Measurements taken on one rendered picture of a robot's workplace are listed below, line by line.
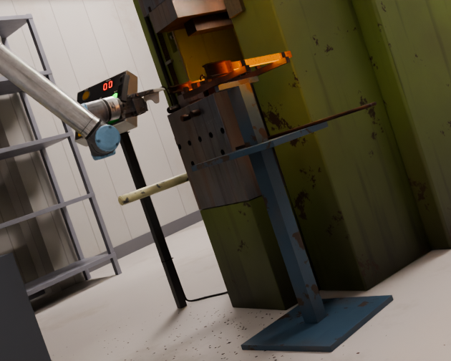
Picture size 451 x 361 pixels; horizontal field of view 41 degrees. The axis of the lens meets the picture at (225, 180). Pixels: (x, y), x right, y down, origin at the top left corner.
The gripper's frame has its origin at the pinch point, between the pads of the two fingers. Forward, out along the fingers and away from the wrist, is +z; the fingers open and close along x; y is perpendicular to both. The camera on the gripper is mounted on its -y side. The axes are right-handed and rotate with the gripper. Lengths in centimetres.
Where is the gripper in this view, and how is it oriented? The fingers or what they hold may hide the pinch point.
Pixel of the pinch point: (156, 91)
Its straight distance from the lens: 254.1
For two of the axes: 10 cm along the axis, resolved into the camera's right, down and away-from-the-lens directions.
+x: 5.6, -1.4, -8.2
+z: 7.6, -3.0, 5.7
